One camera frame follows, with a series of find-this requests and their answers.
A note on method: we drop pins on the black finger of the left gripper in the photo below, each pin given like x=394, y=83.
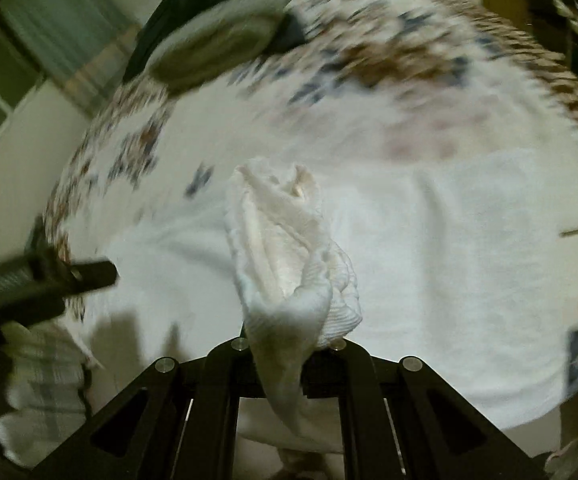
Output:
x=35, y=284

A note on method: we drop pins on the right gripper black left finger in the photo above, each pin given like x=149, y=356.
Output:
x=176, y=420

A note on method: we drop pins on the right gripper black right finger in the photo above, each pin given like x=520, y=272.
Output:
x=400, y=420

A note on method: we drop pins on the white pants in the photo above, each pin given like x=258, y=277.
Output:
x=455, y=264

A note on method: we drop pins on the floral bed blanket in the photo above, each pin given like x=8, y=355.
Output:
x=412, y=80

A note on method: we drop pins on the folded grey clothes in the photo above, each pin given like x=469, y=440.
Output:
x=218, y=39

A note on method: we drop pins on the dark green jacket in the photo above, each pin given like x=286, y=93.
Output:
x=189, y=5

